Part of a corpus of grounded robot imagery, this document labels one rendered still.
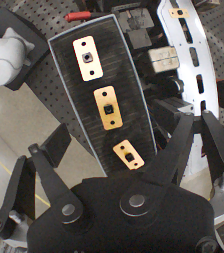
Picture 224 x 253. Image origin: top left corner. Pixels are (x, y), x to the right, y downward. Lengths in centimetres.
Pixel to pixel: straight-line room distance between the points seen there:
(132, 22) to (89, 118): 27
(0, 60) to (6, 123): 165
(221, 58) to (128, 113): 92
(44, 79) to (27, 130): 117
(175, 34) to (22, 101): 168
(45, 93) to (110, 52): 60
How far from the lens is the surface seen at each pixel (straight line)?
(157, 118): 18
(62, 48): 28
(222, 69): 108
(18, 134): 201
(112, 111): 25
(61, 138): 18
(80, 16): 31
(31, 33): 73
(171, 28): 50
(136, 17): 38
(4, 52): 51
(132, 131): 28
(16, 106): 186
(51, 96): 79
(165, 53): 37
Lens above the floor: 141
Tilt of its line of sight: 69 degrees down
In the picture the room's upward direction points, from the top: 178 degrees clockwise
